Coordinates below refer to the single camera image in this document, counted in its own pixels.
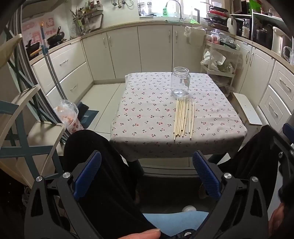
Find beige kitchen countertop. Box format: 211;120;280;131
29;16;294;69

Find blue dustpan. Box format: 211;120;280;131
77;101;99;129

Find black frying pan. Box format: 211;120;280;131
25;40;42;54

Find person's left hand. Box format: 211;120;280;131
115;228;161;239

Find light blue cloth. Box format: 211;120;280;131
142;210;209;237

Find cream kitchen drawer unit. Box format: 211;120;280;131
31;40;93;104

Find white wooden stool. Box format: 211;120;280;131
232;92;263;127

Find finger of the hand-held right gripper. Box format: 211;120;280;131
273;123;294;147

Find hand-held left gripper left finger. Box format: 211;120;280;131
24;150;103;239

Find dish rack with dishes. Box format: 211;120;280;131
205;1;230;30

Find cream and teal shelf rack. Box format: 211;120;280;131
0;34;67;184

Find person's right hand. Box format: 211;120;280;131
269;203;286;232

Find green box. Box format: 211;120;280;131
249;0;262;14

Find cream kitchen base cabinets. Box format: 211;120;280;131
234;39;294;129

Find black wok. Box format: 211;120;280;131
47;26;65;45

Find clear glass jar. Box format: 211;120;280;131
170;67;191;97

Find chrome kitchen faucet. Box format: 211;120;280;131
165;0;183;21

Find grey long-handled broom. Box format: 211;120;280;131
39;22;68;100

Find black rice cooker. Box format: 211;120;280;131
254;24;274;49

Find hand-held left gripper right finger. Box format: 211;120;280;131
192;150;269;239

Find small toaster oven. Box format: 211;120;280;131
231;0;250;15

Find white plastic bag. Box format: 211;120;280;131
201;49;227;70

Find pink wall stickers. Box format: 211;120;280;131
22;17;58;46

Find floral trash bin with bag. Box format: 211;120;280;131
55;99;84;134

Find wall utensil rack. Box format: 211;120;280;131
70;6;104;37

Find kitchen window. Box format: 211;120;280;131
138;0;230;17

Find bunch of wooden chopsticks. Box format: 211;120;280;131
173;97;195;141

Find white jug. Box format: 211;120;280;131
226;17;235;33

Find clear plastic bag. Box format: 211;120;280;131
184;26;192;44
283;46;294;65

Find white storage trolley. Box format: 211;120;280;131
201;40;241;97

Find black wire basket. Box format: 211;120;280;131
138;2;153;17

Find person's black trousers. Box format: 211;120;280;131
63;125;284;239

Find white thermo pot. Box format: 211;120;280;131
272;26;287;54

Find cream kitchen door cabinets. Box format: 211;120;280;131
81;24;207;81

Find cherry print tablecloth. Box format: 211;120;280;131
109;72;248;162

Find row of condiment bottles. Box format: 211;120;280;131
84;0;104;11

